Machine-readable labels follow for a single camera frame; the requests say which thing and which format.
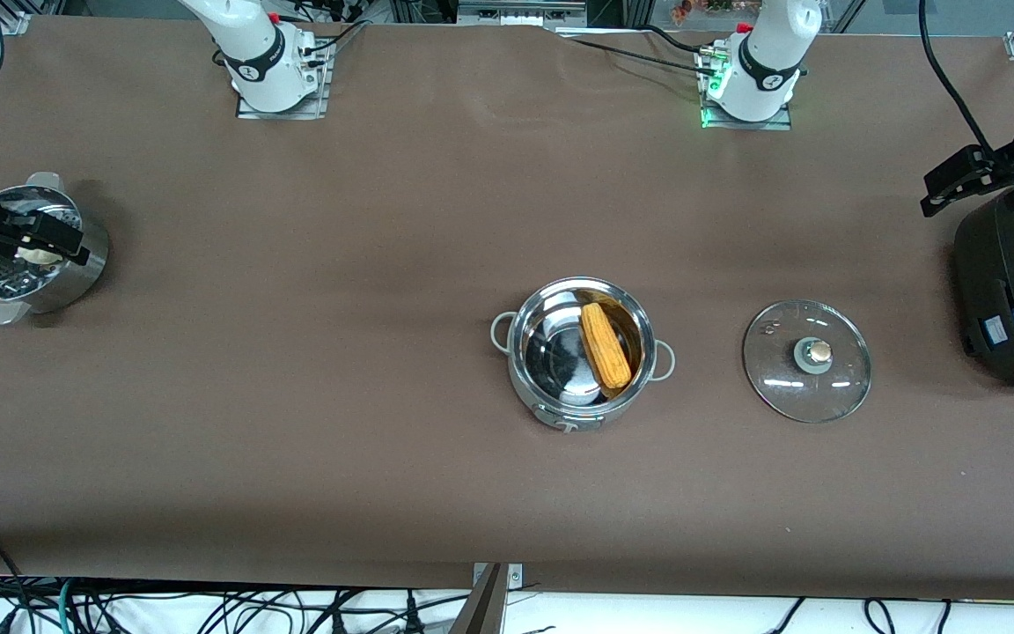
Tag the glass pot lid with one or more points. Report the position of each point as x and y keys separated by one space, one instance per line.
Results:
x=780 y=379

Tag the yellow corn cob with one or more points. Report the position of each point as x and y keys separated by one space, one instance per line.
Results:
x=606 y=348

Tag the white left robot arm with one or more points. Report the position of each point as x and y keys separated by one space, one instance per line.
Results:
x=767 y=62

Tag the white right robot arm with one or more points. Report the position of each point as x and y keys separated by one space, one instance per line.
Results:
x=260 y=62

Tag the steel steamer pot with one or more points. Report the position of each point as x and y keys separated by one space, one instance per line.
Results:
x=76 y=277

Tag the stainless steel cooking pot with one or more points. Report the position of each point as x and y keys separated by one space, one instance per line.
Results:
x=551 y=352

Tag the white steamed bun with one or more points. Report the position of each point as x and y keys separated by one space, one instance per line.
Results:
x=36 y=255

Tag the brown table mat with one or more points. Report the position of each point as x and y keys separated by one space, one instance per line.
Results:
x=296 y=440

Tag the orange floral object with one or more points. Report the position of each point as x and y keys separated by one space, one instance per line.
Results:
x=705 y=9

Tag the grey power strip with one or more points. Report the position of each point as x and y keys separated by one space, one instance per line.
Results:
x=520 y=13

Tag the dark metal bar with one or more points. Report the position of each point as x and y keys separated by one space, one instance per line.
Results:
x=482 y=612

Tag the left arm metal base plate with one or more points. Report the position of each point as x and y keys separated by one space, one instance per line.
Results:
x=749 y=125

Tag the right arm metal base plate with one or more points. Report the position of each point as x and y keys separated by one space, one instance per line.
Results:
x=282 y=114

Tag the silver table bracket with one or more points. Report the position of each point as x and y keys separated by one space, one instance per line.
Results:
x=514 y=577

